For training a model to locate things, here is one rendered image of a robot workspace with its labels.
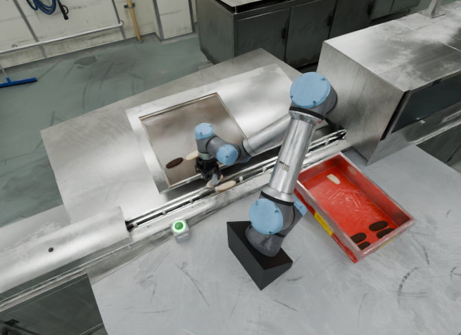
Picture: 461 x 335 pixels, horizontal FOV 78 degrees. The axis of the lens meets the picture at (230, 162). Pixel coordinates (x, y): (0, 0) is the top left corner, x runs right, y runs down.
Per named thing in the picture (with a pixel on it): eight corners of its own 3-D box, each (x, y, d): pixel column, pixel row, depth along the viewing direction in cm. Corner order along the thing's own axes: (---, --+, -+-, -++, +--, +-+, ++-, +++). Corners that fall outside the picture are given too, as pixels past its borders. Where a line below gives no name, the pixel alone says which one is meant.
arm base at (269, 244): (282, 257, 113) (298, 239, 110) (259, 257, 103) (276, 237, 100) (261, 228, 123) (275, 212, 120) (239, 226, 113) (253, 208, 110)
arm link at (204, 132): (203, 139, 106) (188, 128, 110) (206, 158, 115) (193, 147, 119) (219, 128, 110) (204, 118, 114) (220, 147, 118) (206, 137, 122)
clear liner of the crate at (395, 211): (354, 267, 119) (361, 258, 112) (285, 185, 147) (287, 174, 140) (409, 231, 129) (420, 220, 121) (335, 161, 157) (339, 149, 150)
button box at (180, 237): (177, 248, 131) (173, 237, 123) (171, 234, 136) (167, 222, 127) (193, 240, 133) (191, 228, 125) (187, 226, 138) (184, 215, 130)
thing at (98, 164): (142, 327, 180) (90, 285, 118) (90, 200, 244) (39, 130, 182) (339, 192, 243) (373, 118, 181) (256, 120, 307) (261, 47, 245)
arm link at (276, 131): (334, 85, 107) (233, 147, 129) (327, 76, 97) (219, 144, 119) (348, 111, 103) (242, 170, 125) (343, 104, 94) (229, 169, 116)
